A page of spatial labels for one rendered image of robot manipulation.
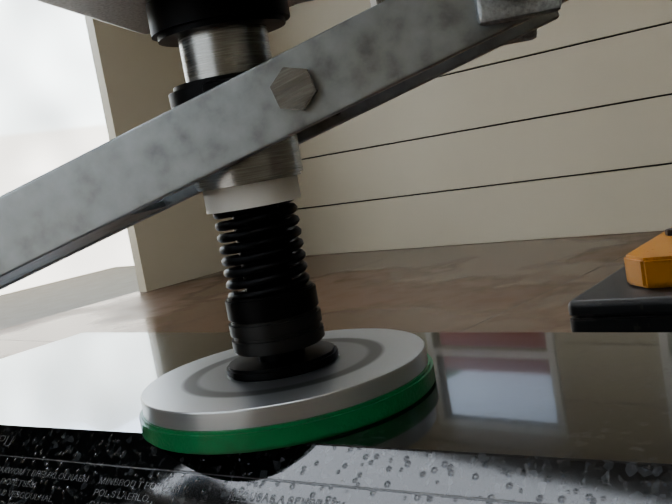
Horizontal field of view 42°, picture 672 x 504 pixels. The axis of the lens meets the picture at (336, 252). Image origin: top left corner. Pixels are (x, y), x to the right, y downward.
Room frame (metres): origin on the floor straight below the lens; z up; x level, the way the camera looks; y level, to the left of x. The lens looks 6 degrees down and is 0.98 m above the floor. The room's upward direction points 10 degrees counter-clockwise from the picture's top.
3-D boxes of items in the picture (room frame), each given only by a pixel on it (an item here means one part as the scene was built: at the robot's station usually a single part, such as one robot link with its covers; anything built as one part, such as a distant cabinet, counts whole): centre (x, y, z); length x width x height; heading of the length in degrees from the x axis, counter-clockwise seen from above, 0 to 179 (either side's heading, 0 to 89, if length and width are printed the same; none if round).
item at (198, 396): (0.64, 0.05, 0.82); 0.21 x 0.21 x 0.01
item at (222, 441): (0.64, 0.05, 0.82); 0.22 x 0.22 x 0.04
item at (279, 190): (0.64, 0.05, 0.97); 0.07 x 0.07 x 0.04
